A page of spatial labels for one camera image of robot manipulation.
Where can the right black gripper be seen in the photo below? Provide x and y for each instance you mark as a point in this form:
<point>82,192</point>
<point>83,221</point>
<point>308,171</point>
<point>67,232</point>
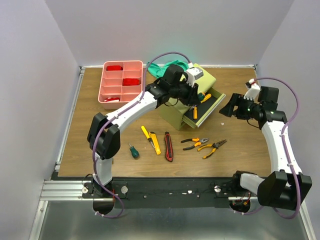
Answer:
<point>238,107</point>

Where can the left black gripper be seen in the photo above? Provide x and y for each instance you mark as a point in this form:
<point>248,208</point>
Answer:
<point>191,98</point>

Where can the green stubby screwdriver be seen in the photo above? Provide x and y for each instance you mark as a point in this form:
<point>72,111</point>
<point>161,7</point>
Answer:
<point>134,153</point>
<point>201,96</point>

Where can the olive green drawer cabinet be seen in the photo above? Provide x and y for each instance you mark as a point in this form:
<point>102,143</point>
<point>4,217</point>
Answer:
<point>179,115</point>

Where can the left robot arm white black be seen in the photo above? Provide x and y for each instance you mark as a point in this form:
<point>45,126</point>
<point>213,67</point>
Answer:
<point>104,135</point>

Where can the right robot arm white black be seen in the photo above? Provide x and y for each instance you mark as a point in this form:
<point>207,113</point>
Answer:
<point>286,187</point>

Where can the needle nose pliers orange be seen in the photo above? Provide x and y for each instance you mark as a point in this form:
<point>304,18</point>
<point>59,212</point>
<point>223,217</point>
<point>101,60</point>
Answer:
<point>213,146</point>

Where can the green cloth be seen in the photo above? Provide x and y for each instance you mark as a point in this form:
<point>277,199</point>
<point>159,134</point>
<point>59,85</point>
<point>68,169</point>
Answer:
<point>158,71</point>

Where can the red black utility knife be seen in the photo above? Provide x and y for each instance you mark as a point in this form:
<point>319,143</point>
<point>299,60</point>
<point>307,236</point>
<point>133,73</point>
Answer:
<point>169,154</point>

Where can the yellow utility knife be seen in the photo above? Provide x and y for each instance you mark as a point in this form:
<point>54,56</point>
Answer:
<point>155,142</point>

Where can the yellow tester screwdriver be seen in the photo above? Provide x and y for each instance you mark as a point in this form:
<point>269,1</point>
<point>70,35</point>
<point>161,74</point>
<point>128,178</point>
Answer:
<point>145,132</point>

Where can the red item middle compartment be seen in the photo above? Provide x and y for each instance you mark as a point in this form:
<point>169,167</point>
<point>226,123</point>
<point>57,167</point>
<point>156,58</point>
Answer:
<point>130,82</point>

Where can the pink compartment tray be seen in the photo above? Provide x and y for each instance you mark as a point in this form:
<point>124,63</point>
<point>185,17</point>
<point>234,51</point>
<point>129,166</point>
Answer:
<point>111,83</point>

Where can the red white item front compartment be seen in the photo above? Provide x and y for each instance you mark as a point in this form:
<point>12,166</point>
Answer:
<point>111,99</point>

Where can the red item back compartment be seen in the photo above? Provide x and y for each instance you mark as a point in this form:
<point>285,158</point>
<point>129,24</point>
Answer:
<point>114,68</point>

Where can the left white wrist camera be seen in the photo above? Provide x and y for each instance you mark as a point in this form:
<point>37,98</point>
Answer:
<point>193,74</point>

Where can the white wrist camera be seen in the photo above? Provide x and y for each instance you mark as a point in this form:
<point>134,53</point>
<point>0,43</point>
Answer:
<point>253,90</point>
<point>193,74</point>

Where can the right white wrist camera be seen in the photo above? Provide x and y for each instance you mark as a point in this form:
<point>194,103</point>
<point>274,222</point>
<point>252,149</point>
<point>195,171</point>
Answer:
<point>253,90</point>

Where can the combination pliers orange handles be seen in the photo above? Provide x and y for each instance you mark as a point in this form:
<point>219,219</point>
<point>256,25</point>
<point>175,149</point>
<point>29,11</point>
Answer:
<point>196,142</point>

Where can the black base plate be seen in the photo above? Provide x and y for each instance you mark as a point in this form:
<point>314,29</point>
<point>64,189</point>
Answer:
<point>171,192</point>

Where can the aluminium rail frame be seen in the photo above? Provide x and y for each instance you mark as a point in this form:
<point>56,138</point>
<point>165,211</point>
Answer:
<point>69,216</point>

